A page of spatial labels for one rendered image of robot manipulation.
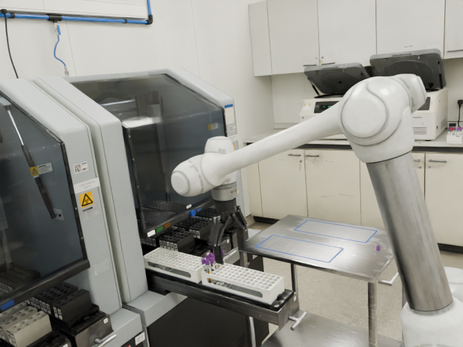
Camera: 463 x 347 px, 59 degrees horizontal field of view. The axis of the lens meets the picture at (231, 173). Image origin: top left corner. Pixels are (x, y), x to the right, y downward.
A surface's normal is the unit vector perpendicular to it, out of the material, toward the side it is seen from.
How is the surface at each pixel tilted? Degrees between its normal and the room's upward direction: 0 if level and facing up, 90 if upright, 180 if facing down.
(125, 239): 90
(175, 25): 90
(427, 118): 90
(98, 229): 90
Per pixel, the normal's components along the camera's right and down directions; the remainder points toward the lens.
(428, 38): -0.58, 0.26
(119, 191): 0.81, 0.06
